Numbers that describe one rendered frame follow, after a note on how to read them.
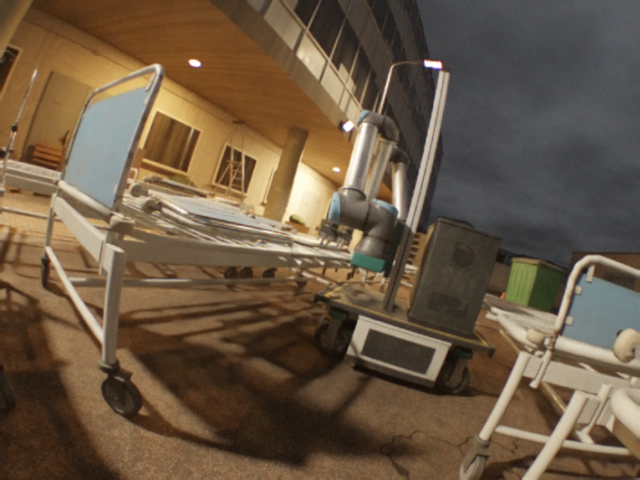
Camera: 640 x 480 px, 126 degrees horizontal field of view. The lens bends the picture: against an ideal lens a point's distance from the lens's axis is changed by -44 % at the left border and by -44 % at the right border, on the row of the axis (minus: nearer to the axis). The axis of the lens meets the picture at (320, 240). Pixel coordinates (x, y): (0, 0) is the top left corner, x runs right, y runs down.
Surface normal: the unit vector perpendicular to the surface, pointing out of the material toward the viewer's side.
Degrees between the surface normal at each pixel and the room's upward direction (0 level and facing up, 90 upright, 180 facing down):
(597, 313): 90
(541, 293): 94
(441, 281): 90
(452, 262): 90
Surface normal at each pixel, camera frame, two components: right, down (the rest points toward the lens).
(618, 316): -0.41, -0.09
